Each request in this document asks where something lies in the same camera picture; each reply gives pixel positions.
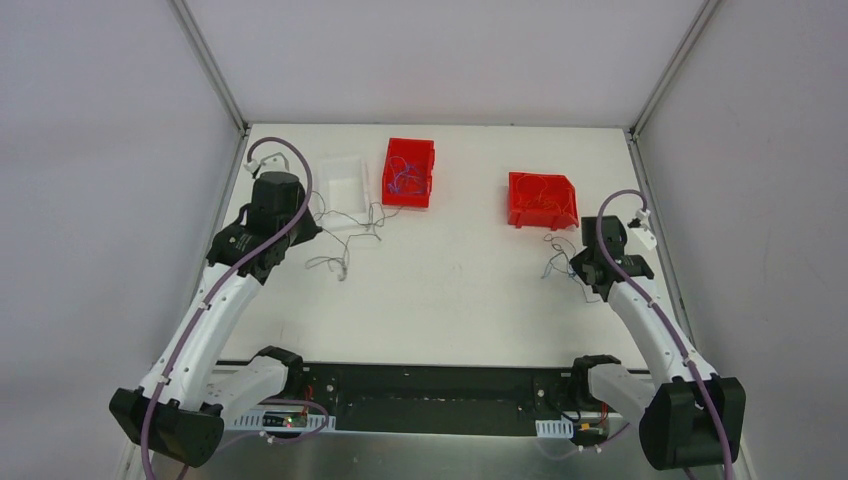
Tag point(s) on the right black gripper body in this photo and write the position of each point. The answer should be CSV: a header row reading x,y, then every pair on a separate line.
x,y
584,271

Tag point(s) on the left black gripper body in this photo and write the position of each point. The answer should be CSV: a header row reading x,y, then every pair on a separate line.
x,y
303,225

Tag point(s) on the red bin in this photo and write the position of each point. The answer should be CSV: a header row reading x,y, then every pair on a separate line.
x,y
407,173
542,200

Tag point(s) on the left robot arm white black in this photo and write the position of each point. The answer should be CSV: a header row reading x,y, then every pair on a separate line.
x,y
176,411

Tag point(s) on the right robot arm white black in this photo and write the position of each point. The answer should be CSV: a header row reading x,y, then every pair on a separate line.
x,y
688,415

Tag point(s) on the clear plastic bin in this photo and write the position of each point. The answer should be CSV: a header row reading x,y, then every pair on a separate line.
x,y
344,190

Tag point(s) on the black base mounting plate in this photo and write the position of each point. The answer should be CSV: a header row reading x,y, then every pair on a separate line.
x,y
452,400

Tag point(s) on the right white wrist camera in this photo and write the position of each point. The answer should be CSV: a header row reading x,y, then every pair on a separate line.
x,y
641,229

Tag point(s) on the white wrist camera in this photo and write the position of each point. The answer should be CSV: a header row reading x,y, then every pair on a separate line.
x,y
277,161
641,229

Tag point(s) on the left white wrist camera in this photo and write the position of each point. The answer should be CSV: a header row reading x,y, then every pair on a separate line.
x,y
277,161

